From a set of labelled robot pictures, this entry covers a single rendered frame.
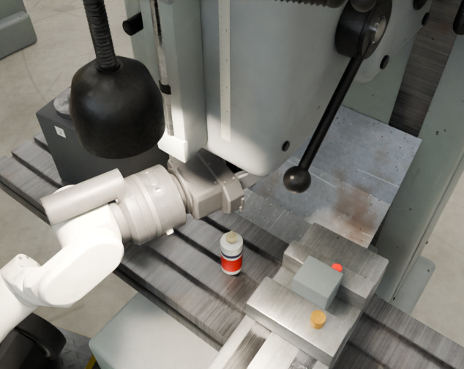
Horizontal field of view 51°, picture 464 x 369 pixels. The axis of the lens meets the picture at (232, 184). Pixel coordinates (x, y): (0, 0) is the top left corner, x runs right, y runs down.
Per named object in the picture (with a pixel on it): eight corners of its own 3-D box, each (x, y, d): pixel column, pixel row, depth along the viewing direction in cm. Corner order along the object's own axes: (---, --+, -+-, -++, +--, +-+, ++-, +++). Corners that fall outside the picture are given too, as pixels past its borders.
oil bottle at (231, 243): (233, 279, 90) (233, 244, 81) (216, 267, 91) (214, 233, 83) (246, 264, 92) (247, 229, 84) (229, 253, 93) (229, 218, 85)
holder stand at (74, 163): (140, 217, 99) (123, 147, 84) (59, 179, 107) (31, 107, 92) (173, 180, 106) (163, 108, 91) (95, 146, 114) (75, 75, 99)
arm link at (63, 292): (135, 254, 59) (50, 329, 58) (110, 213, 65) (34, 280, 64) (103, 229, 54) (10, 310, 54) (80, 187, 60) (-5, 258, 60)
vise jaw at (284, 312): (328, 368, 72) (333, 357, 69) (244, 315, 77) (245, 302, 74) (347, 336, 75) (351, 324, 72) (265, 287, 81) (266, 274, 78)
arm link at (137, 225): (164, 250, 63) (80, 290, 59) (132, 204, 70) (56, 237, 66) (147, 184, 56) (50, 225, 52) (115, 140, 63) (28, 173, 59)
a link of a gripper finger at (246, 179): (266, 174, 69) (230, 191, 67) (268, 158, 67) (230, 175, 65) (273, 181, 69) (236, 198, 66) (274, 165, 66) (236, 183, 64)
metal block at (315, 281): (322, 317, 76) (328, 298, 71) (289, 297, 78) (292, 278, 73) (337, 293, 78) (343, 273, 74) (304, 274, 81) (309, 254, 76)
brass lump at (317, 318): (320, 332, 71) (321, 326, 70) (307, 323, 72) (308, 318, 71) (326, 321, 72) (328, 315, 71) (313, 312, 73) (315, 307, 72)
